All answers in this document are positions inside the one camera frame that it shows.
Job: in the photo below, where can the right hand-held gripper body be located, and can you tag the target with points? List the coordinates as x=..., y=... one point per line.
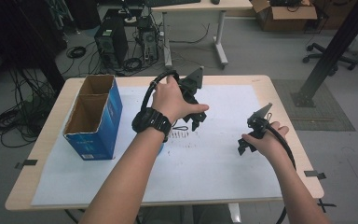
x=258, y=123

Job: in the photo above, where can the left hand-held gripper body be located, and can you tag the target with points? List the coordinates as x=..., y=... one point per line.
x=194, y=81

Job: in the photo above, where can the thin black loop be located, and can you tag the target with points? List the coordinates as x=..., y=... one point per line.
x=180, y=128

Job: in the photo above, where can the person's right hand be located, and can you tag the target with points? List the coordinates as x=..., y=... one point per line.
x=268, y=144

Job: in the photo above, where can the person's left hand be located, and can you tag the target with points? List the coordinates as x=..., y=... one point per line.
x=171, y=99

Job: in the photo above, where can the row of small dark pins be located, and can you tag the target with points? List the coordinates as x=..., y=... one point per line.
x=179, y=134

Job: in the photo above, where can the white paper sheet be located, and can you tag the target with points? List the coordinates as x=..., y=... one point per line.
x=217, y=168

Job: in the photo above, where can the black wristwatch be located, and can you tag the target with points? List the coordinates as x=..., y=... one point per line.
x=151, y=122

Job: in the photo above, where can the grey floor mat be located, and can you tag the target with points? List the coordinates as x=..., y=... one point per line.
x=320, y=115

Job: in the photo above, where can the small black computer tower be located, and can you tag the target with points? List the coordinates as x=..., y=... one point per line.
x=148, y=39

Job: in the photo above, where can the white table leg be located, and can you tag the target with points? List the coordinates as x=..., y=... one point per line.
x=234, y=214

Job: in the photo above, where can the black tape strip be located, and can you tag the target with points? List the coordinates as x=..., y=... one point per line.
x=314, y=174
x=28, y=163

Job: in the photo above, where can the white desk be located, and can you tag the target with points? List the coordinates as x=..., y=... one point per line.
x=199, y=6

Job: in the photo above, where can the black keyboard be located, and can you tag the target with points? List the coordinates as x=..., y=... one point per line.
x=172, y=2

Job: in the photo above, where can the black computer mouse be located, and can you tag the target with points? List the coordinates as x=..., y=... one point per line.
x=215, y=2

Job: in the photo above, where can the blue cardboard box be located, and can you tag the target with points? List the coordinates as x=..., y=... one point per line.
x=102, y=124

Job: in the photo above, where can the large black computer tower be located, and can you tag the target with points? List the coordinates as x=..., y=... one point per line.
x=112, y=43

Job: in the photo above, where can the black office chair base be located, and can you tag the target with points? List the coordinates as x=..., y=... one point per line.
x=323, y=55

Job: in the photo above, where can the brown cardboard box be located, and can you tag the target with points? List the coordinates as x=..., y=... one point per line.
x=287, y=15

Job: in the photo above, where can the black curtain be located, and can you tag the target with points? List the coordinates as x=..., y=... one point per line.
x=21, y=34

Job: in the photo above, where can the black metal post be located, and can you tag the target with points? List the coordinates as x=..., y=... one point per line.
x=332, y=51

